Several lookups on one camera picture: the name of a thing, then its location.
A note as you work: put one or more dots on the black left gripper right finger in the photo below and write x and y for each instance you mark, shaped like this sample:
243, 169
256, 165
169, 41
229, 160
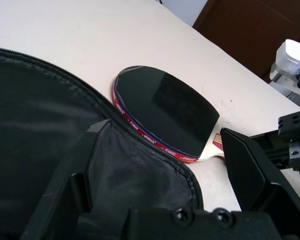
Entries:
254, 175

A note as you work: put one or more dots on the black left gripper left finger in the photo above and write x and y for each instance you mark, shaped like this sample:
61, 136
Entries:
65, 187

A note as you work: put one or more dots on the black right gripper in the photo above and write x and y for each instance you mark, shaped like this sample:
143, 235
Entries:
293, 122

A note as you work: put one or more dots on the black red paddle case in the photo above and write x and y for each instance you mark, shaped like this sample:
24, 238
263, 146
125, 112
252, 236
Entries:
35, 105

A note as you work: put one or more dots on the table tennis paddle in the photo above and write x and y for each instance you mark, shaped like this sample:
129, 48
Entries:
164, 105

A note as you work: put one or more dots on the brown wooden door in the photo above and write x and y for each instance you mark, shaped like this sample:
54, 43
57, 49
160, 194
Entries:
252, 30

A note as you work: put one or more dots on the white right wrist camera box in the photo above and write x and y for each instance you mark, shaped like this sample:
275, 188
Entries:
292, 60

